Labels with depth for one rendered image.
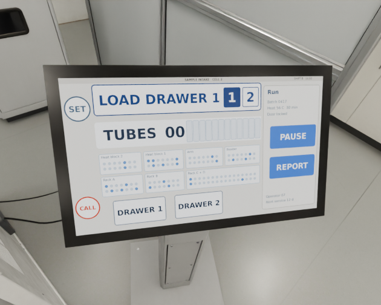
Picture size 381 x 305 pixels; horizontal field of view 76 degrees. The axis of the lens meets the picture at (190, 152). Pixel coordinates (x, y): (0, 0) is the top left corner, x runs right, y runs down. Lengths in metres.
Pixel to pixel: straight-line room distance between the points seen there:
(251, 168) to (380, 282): 1.49
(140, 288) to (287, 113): 1.15
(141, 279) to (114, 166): 1.04
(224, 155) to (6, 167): 1.78
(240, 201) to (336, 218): 1.49
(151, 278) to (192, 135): 1.07
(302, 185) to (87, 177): 0.41
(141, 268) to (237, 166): 1.06
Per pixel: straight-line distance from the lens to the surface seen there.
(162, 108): 0.43
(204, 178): 0.46
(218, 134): 0.46
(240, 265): 1.54
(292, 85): 0.52
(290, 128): 0.52
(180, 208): 0.47
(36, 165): 2.00
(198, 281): 1.43
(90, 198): 0.47
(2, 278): 0.76
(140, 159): 0.44
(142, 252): 1.46
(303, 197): 0.57
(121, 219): 0.47
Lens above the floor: 1.41
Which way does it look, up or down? 48 degrees down
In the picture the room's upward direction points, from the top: 8 degrees clockwise
